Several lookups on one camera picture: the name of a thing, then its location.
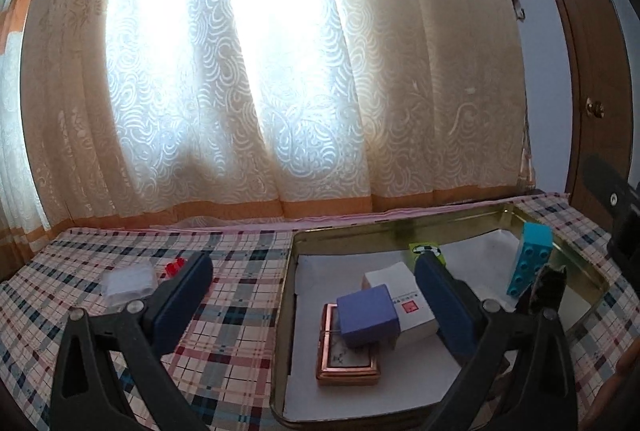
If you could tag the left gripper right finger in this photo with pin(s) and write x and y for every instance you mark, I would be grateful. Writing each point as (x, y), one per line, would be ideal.
(539, 393)

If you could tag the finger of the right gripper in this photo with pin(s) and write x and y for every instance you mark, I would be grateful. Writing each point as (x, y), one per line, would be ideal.
(621, 201)
(546, 292)

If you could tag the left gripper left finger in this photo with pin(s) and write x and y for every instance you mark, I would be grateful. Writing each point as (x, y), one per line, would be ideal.
(86, 392)

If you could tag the cyan toy building block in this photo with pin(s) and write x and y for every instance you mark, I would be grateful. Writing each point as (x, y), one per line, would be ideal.
(533, 254)

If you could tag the clear plastic box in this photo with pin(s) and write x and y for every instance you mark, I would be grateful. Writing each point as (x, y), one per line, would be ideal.
(130, 283)

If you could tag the red toy building block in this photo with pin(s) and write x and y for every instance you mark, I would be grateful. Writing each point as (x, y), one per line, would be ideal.
(173, 267)

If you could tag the white cardboard box red stamp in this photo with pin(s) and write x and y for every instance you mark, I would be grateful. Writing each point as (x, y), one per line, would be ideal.
(416, 318)

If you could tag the green toy building block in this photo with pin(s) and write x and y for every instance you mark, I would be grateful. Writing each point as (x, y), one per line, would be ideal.
(416, 249)

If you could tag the gold metal tin tray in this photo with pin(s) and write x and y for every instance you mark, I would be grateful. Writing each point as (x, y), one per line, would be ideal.
(449, 227)

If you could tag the purple small box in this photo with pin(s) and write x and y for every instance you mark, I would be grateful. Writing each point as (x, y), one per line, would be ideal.
(367, 316)

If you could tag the brown wooden door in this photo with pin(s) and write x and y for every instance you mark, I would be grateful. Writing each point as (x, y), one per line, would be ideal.
(599, 70)

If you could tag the brass door knob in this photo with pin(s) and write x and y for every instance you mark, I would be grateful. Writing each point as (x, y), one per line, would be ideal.
(595, 109)

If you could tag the plaid tablecloth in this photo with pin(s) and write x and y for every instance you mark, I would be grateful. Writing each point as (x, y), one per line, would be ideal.
(223, 362)

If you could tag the white paper tray liner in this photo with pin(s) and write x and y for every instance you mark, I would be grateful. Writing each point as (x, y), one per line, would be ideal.
(413, 375)

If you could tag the beige lace curtain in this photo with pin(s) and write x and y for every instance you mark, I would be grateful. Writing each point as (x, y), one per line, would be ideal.
(134, 113)

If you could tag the copper picture frame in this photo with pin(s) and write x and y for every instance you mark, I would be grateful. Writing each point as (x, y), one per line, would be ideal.
(337, 364)

